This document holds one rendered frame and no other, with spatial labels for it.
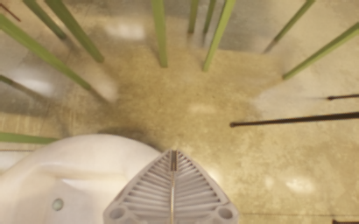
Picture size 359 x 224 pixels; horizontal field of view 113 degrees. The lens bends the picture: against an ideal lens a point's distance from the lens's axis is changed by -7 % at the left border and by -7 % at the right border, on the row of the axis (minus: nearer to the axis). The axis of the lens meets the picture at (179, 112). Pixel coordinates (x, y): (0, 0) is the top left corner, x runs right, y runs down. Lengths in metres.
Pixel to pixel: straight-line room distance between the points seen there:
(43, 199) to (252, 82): 1.03
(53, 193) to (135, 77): 0.62
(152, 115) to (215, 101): 0.37
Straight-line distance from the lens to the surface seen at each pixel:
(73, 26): 0.81
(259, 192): 0.84
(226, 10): 0.59
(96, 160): 0.39
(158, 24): 0.64
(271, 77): 1.02
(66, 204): 0.51
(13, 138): 0.67
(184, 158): 0.17
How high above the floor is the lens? 0.70
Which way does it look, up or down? 73 degrees down
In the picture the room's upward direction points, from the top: 7 degrees clockwise
